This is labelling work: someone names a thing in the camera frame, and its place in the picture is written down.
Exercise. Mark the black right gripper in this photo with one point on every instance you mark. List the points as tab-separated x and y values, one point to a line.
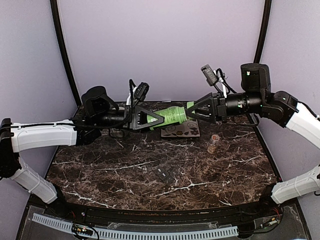
219	113

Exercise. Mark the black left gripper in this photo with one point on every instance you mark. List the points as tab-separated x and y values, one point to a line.
132	120

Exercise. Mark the green labelled supplement bottle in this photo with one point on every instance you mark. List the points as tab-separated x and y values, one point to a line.
174	115

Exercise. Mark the clear pill bottle green label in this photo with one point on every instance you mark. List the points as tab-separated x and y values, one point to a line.
213	143

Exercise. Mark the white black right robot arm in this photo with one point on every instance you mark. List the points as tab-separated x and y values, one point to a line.
280	107

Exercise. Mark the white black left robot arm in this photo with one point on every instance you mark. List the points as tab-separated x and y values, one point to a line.
100	112

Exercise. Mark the white floral ceramic mug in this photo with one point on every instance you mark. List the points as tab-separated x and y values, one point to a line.
118	133

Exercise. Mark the square floral ceramic plate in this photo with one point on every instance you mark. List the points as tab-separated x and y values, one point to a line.
188	129

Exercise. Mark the black right frame post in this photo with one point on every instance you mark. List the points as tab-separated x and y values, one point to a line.
263	31

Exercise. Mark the black frame post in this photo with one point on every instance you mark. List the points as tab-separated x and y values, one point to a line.
263	31
63	51

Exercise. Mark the white slotted cable duct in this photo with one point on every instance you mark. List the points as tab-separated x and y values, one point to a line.
121	231

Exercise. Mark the black left frame post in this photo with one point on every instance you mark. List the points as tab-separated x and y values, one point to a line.
63	51

